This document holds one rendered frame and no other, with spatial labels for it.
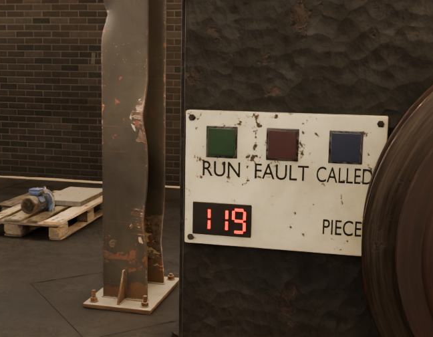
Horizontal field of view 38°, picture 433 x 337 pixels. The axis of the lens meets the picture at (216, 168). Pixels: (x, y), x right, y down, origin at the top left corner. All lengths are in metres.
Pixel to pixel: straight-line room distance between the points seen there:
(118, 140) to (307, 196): 2.71
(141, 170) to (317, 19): 2.69
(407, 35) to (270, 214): 0.28
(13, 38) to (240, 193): 7.13
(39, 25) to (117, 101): 4.33
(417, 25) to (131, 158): 2.75
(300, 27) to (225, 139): 0.17
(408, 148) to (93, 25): 6.85
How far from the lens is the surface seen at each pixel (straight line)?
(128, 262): 3.61
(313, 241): 0.84
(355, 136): 0.81
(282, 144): 0.82
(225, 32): 0.86
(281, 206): 0.84
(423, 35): 0.84
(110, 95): 3.49
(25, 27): 7.82
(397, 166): 0.69
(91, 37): 7.44
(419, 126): 0.69
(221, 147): 0.84
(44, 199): 5.29
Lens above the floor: 1.29
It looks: 9 degrees down
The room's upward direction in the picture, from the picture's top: 1 degrees clockwise
